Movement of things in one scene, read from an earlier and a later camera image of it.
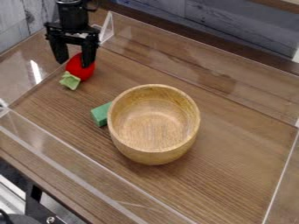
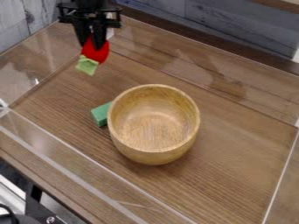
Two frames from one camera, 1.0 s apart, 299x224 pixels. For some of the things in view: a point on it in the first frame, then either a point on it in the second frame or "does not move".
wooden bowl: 153,122 does not move
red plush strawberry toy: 74,67 to 88,51
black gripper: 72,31 to 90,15
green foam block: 100,114 does not move
